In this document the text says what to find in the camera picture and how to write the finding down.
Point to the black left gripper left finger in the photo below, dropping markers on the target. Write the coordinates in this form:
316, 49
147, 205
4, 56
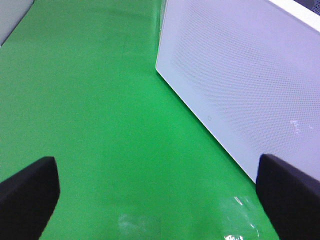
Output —
28, 199

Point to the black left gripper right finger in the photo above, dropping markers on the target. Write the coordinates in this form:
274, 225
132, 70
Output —
289, 197

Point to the white microwave door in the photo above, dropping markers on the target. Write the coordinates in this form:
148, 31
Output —
250, 72

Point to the white microwave oven body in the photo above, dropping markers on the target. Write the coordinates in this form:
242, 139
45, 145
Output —
298, 11

